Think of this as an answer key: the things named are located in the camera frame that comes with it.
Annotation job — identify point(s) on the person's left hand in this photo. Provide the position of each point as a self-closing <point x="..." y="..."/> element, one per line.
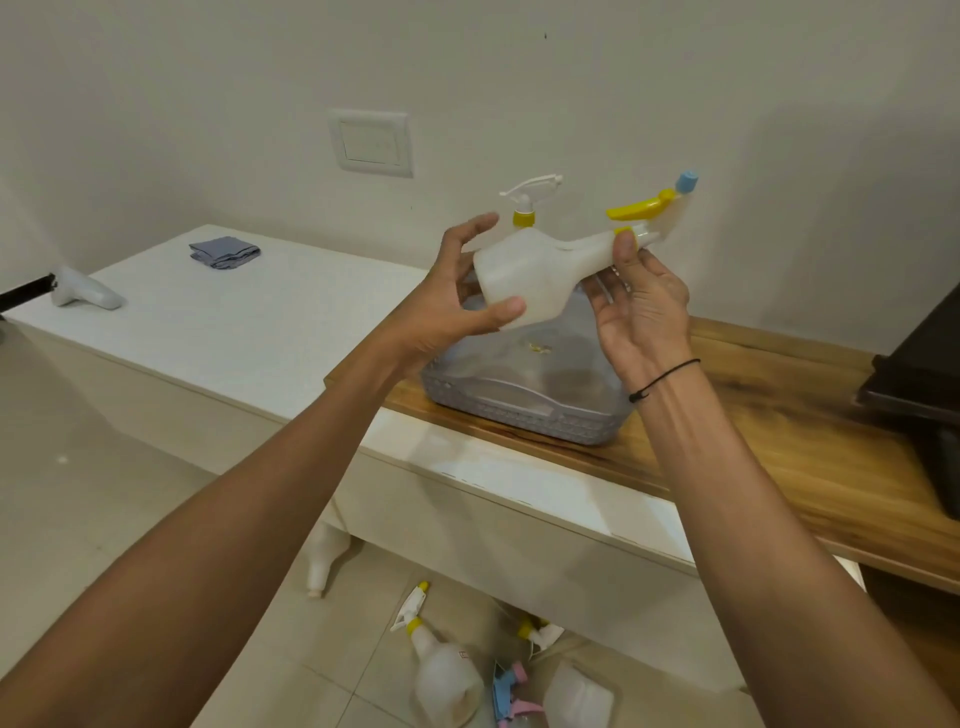
<point x="431" y="315"/>

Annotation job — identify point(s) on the person's right hand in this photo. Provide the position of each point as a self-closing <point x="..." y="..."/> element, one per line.
<point x="649" y="322"/>

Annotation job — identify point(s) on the person's left thumb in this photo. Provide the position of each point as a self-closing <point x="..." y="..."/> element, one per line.
<point x="495" y="313"/>

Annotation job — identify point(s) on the person's right thumb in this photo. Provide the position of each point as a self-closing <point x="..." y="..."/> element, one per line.
<point x="637" y="259"/>

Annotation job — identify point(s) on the white spray bottle blue nozzle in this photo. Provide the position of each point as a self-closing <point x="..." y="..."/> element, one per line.
<point x="540" y="274"/>

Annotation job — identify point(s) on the person's right forearm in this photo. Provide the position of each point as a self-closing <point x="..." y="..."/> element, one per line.
<point x="750" y="555"/>

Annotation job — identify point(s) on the person's left forearm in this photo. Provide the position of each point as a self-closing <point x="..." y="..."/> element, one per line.
<point x="225" y="540"/>

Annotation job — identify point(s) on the grey plastic basket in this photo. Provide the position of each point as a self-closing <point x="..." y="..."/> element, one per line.
<point x="517" y="401"/>

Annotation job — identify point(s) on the black wrist band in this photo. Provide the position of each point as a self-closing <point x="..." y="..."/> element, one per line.
<point x="664" y="377"/>

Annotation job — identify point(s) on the spray bottle white trigger head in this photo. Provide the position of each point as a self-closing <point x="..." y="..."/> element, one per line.
<point x="529" y="193"/>
<point x="446" y="675"/>
<point x="541" y="634"/>

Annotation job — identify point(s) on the wooden board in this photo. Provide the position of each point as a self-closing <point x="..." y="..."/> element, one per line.
<point x="810" y="435"/>

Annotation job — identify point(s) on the white cabinet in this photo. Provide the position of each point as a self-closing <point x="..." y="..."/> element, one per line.
<point x="247" y="330"/>

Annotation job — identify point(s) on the blue folded cloth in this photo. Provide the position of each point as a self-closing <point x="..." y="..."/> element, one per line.
<point x="225" y="252"/>

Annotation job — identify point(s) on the white bottle without head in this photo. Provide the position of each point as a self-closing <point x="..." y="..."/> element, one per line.
<point x="324" y="559"/>

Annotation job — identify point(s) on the dark brown furniture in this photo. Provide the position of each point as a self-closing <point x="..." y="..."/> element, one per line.
<point x="922" y="367"/>

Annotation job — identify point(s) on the pink and blue spray head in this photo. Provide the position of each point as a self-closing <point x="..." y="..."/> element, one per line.
<point x="510" y="694"/>

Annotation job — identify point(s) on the white plastic bottle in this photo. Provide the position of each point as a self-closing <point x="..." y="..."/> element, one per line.
<point x="576" y="701"/>

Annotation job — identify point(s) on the white handheld controller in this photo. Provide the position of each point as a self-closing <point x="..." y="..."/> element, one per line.
<point x="86" y="292"/>

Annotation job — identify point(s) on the black bar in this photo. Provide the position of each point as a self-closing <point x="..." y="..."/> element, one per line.
<point x="22" y="292"/>

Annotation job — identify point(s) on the white wall switch plate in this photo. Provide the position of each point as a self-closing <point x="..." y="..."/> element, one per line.
<point x="373" y="142"/>

